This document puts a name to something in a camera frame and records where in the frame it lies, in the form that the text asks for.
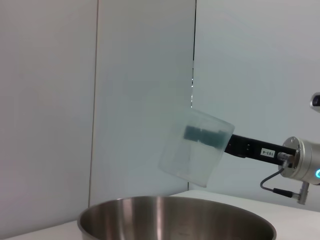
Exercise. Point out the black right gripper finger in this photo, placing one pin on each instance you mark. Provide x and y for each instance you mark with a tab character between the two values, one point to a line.
207	137

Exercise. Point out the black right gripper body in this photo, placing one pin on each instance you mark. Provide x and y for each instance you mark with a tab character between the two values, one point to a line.
255	148

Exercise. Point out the clear plastic measuring cup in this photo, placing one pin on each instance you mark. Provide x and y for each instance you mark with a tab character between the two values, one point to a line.
190	160

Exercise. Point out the stainless steel mixing bowl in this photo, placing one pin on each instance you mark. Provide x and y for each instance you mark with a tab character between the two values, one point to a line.
175	220

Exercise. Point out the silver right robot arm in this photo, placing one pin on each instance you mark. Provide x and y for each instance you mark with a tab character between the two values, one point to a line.
306	160

